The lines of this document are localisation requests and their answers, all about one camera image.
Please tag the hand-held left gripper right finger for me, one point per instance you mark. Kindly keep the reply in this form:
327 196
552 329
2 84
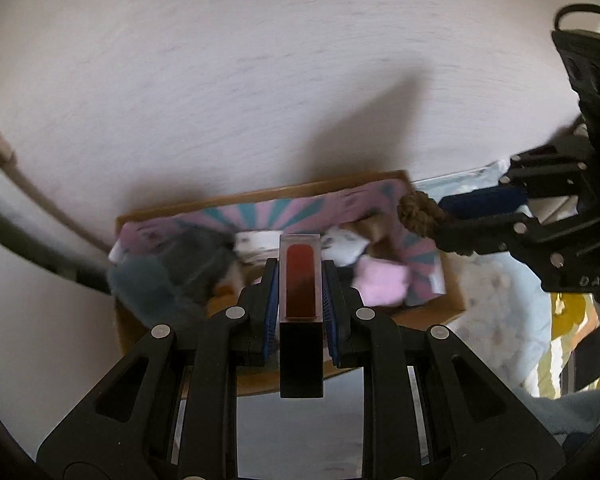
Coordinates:
331 310

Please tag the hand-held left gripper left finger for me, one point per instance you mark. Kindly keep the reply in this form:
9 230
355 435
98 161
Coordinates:
270 310

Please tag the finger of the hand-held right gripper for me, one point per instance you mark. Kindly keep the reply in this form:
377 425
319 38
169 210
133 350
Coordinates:
485 235
480 202

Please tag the red lip gloss black cap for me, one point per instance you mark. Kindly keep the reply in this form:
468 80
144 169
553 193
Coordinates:
300 280

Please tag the pink fluffy plush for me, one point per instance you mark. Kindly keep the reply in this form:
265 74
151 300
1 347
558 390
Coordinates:
380 280

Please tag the brown cardboard box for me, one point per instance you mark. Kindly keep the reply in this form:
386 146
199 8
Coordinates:
257 382

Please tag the white printed cloth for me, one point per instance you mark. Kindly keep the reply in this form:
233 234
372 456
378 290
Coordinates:
347 250

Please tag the yellow green floral cloth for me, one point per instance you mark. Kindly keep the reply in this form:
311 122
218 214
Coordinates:
567 310

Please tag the light blue floral blanket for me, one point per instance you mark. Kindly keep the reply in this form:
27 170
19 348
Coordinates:
500 310

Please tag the pink teal printed sheet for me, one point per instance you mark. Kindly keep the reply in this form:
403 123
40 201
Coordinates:
280 212

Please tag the grey blue plush toy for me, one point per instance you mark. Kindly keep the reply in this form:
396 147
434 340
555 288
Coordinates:
180 270

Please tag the dark cloth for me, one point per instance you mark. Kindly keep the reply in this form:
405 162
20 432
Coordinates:
587 360

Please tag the light blue fleece cloth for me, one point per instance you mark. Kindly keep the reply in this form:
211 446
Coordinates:
565 410

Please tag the dark tube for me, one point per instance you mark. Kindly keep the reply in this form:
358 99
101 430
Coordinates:
40 252

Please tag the wooden strip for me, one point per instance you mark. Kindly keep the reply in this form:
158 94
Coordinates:
0 147

